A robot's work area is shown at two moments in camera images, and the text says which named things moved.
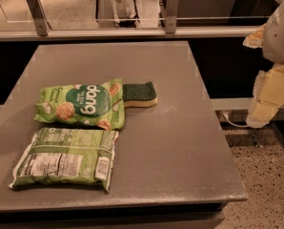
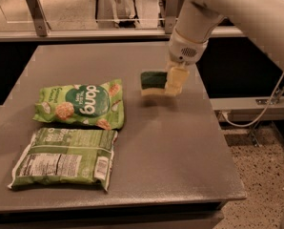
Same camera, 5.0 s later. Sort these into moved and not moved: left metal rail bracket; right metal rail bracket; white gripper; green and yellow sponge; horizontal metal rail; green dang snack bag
Moved: white gripper; green and yellow sponge
Not moved: green dang snack bag; horizontal metal rail; right metal rail bracket; left metal rail bracket
